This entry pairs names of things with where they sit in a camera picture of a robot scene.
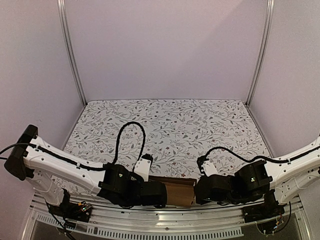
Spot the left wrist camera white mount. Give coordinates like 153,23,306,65
133,153,154,182

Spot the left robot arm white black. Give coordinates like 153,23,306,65
4,124,167,208

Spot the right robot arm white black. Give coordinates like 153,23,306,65
194,138,320,205

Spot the floral patterned table mat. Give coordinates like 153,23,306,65
64,99,269,179

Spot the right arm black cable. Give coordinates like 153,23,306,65
203,146,320,163

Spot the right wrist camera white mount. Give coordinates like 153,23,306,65
196,155,218,177

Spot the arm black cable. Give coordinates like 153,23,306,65
203,146,320,163
111,121,147,168

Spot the aluminium front rail frame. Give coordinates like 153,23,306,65
21,193,312,240

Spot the left aluminium frame post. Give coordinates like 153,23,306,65
57,0,88,107

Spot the aluminium frame post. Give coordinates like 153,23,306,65
245,0,275,109
57,0,88,107

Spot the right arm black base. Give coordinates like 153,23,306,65
241,189,285,223

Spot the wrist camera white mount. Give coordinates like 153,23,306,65
196,155,218,177
133,153,154,182

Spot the right aluminium frame post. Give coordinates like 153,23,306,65
245,0,275,109

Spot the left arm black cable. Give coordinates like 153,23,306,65
111,121,147,168

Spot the brown cardboard paper box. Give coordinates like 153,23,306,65
149,176,197,208

